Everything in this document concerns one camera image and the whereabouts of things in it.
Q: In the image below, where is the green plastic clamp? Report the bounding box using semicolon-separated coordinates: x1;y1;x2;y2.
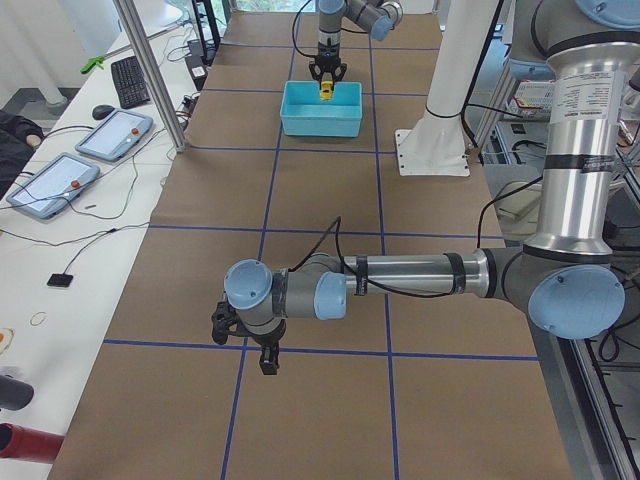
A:
80;55;106;75

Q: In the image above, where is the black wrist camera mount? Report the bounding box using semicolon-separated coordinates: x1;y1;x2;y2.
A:
211;300;239;345

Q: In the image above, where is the red cylinder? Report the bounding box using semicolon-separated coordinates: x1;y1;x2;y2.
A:
1;423;65;464

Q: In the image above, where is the lower teach pendant tablet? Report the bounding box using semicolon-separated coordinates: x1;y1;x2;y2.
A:
6;153;101;220

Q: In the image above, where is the black keyboard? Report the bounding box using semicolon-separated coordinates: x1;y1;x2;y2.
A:
111;56;150;109

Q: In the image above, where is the black computer mouse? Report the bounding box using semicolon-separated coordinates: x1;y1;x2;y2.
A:
92;104;115;121

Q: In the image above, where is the small black square pad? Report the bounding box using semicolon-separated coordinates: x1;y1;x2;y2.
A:
47;273;74;288

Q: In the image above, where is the aluminium frame post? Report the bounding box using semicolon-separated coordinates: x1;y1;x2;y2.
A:
113;0;187;153

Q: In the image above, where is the upper teach pendant tablet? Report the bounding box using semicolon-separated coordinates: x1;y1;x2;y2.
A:
75;109;153;162

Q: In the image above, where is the teach pendant tablet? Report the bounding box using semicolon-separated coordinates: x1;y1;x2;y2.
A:
6;153;101;220
75;109;153;162

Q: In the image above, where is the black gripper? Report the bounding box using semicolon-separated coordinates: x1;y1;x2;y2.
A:
308;45;347;86
235;312;286;375

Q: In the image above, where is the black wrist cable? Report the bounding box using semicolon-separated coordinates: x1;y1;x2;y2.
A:
291;0;321;61
289;214;544;299

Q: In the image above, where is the yellow beetle toy car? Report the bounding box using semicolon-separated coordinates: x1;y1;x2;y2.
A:
319;80;334;101

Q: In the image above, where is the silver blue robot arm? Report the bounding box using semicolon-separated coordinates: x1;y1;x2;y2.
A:
212;1;639;375
309;0;403;99

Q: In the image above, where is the white pedestal column with base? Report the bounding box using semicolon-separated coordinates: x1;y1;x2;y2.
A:
395;0;502;177

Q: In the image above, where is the turquoise plastic bin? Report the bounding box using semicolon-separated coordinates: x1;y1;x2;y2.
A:
280;81;363;138

